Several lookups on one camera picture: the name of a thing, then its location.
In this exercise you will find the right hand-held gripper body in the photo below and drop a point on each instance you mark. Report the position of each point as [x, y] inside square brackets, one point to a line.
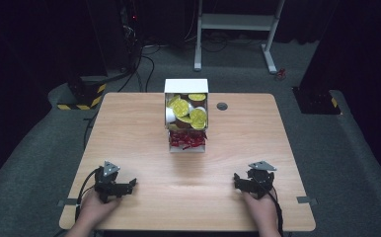
[261, 181]

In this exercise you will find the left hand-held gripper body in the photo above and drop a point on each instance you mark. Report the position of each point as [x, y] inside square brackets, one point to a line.
[108, 186]

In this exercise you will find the person's left hand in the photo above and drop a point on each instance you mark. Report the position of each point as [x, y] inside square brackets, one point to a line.
[94, 209]

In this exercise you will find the person's right hand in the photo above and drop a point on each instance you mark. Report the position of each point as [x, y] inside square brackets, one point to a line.
[261, 210]

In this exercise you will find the grey tape strip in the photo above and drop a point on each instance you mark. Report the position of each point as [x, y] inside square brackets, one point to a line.
[307, 199]
[69, 202]

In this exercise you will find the pile of red packets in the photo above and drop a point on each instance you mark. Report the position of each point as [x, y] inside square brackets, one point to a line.
[187, 140]

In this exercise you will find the grey round table grommet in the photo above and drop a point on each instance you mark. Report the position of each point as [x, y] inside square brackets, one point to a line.
[222, 106]

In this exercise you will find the pile of yellow-lidded cups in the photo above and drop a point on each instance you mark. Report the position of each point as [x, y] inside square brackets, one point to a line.
[181, 108]

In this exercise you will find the white two-tier box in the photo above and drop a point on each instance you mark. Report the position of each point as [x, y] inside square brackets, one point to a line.
[186, 85]

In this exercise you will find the small red floor object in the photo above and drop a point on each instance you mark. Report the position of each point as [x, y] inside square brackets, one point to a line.
[280, 74]

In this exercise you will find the white metal stand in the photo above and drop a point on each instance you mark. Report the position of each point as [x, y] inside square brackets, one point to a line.
[234, 21]

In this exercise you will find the black yellow striped post base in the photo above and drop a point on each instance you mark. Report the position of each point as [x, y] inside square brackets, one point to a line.
[85, 95]

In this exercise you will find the black post base yellow mark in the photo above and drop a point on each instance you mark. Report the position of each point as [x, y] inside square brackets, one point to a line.
[315, 100]

